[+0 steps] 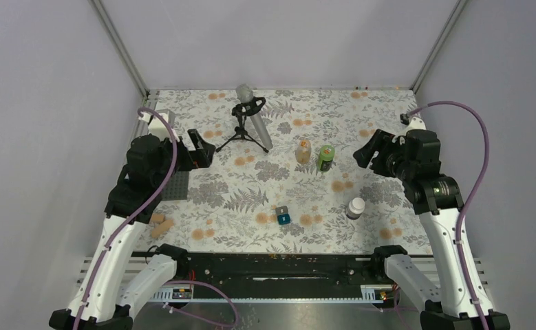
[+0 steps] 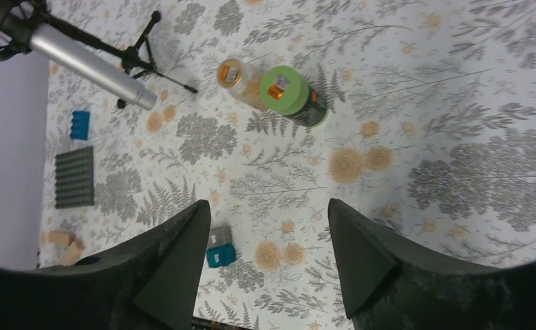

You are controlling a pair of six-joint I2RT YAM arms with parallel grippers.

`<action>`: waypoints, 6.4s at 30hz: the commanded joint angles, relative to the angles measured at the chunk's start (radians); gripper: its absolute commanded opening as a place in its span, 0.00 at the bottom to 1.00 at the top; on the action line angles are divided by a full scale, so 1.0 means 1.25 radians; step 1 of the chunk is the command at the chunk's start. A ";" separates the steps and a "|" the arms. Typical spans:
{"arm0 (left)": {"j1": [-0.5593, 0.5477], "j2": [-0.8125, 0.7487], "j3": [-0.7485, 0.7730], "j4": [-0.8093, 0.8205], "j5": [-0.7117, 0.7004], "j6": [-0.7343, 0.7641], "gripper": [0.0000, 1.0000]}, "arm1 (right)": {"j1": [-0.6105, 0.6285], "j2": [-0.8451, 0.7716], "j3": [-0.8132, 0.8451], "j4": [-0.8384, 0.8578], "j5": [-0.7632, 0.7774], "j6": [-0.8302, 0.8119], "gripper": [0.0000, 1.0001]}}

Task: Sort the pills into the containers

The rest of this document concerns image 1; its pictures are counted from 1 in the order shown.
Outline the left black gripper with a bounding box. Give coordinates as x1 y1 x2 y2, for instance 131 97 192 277
154 128 215 187

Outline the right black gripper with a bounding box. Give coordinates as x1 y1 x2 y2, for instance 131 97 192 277
352 128 415 182

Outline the white cap pill bottle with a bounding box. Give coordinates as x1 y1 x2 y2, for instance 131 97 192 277
345 197 365 220

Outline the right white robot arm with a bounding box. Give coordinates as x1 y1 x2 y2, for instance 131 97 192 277
353 129 511 329

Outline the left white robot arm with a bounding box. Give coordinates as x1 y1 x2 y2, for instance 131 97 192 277
49 129 215 329

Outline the grey lego baseplate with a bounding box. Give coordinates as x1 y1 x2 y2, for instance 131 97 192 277
160 171 190 201

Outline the green pill bottle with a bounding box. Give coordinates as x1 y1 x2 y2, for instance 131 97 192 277
317 145 335 172

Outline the tan wooden block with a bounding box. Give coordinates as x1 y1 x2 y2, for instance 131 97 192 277
151 219 174 239

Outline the black microphone tripod stand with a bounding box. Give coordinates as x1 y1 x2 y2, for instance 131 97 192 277
216 97 269 153

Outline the grey microphone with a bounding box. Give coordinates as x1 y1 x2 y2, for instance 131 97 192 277
235 84 273 152

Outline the floral table mat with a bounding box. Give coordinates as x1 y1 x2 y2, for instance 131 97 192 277
137 89 431 254

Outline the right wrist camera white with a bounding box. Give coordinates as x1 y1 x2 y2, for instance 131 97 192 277
400 113 427 135

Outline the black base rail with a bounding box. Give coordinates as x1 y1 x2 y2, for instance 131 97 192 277
131 250 414 302

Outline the white cable duct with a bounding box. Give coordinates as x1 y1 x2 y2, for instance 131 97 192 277
149 282 393 304

